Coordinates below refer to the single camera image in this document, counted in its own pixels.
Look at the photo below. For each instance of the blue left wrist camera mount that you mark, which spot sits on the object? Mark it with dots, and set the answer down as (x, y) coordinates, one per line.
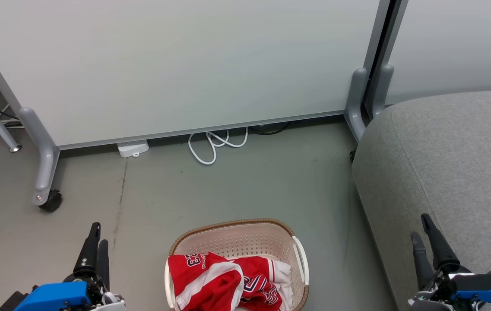
(53, 298)

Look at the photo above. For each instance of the white power adapter box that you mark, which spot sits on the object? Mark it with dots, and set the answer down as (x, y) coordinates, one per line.
(133, 148)

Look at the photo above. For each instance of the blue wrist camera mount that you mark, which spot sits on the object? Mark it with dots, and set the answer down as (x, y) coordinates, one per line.
(53, 298)
(485, 289)

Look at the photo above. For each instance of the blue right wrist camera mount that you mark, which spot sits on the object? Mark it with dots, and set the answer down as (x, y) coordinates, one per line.
(485, 289)

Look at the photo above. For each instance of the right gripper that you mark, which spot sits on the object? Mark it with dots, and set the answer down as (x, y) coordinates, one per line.
(435, 298)

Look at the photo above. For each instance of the large white partition panel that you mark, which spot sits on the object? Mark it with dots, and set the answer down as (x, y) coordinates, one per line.
(185, 65)

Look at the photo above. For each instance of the cream perforated laundry basket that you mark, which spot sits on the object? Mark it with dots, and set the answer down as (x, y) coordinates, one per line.
(245, 239)

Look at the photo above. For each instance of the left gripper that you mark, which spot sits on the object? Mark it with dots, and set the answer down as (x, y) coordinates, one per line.
(98, 290)

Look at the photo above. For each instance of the black caster wheel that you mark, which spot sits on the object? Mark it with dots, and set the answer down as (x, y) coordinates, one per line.
(51, 201)

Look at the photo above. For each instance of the red and white jersey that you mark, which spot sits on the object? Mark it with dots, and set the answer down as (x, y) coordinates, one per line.
(210, 280)

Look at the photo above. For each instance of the grey fabric sofa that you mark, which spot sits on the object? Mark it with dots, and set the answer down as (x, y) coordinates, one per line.
(452, 172)

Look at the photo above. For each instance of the white partition with grey leg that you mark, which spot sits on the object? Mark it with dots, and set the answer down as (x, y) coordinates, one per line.
(457, 43)

